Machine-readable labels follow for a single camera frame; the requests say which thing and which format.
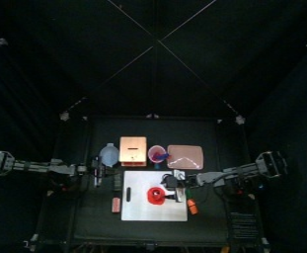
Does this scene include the red play dough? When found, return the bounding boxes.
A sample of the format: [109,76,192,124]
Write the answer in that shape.
[145,186,167,206]

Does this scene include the wooden box red drawer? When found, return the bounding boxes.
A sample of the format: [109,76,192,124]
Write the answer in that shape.
[117,135,148,168]

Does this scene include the white cutting board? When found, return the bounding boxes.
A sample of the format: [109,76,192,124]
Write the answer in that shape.
[120,170,189,222]

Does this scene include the pink rectangular block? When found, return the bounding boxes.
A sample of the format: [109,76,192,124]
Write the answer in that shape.
[110,197,121,214]

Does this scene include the blue plastic utensil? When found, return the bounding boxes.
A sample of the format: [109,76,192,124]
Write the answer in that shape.
[153,151,169,162]

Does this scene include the red plastic cup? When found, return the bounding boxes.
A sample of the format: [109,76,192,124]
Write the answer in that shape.
[147,144,168,165]

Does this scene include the thin white cord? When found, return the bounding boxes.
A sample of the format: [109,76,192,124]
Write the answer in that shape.
[167,157,204,167]

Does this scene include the thin frame cross cord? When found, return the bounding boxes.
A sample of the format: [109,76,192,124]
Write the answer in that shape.
[62,0,217,116]
[105,0,243,119]

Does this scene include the thin metal frame pole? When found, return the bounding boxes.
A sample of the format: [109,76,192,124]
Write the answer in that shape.
[151,0,160,118]

